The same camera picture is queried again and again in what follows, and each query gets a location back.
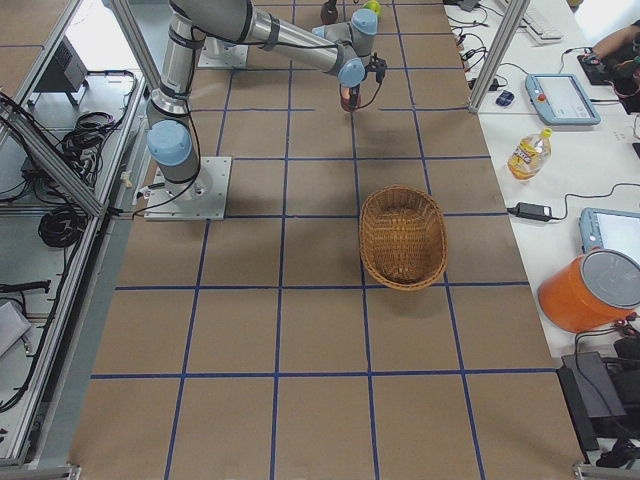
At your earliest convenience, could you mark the dark red apple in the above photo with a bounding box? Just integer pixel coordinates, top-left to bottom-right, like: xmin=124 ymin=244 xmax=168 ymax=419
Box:
xmin=320 ymin=0 xmax=338 ymax=25

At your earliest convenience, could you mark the green apple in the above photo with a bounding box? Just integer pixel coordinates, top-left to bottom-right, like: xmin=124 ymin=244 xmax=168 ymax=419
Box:
xmin=363 ymin=0 xmax=382 ymax=17

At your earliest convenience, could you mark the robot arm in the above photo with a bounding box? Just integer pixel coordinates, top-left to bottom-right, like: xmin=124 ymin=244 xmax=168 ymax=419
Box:
xmin=147 ymin=1 xmax=387 ymax=203

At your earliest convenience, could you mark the woven wicker basket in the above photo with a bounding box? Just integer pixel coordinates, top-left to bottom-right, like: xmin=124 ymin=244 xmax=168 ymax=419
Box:
xmin=359 ymin=184 xmax=448 ymax=291

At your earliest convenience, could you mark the small blue device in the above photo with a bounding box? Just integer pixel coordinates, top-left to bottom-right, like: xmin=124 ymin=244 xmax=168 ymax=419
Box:
xmin=495 ymin=90 xmax=515 ymax=107

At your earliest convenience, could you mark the yellow drink bottle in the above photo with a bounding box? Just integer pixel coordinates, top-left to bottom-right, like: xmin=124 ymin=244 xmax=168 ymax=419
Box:
xmin=507 ymin=128 xmax=553 ymax=181

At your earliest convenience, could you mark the blue teach pendant far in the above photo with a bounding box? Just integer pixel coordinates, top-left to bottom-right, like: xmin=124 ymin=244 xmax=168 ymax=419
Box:
xmin=524 ymin=74 xmax=601 ymax=126

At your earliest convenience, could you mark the blue teach pendant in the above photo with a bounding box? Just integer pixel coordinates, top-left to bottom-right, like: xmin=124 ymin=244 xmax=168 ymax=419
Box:
xmin=524 ymin=74 xmax=601 ymax=126
xmin=579 ymin=208 xmax=640 ymax=263

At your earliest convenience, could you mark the black power adapter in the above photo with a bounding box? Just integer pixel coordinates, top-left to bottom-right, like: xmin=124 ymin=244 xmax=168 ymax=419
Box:
xmin=507 ymin=202 xmax=554 ymax=222

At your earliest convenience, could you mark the blue teach pendant near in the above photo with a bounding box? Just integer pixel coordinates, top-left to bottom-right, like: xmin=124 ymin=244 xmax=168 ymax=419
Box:
xmin=579 ymin=208 xmax=640 ymax=263

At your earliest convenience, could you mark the orange bucket with grey lid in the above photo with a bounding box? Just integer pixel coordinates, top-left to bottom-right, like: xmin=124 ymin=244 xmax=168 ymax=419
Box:
xmin=537 ymin=249 xmax=639 ymax=333

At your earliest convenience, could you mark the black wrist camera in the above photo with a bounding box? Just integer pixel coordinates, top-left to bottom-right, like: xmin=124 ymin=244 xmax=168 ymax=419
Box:
xmin=366 ymin=52 xmax=387 ymax=85

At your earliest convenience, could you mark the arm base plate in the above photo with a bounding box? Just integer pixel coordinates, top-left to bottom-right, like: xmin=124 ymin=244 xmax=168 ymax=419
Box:
xmin=142 ymin=157 xmax=232 ymax=221
xmin=198 ymin=37 xmax=249 ymax=70

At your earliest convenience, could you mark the aluminium frame post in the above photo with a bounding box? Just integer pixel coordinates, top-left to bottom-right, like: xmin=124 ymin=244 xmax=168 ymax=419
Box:
xmin=468 ymin=0 xmax=530 ymax=114

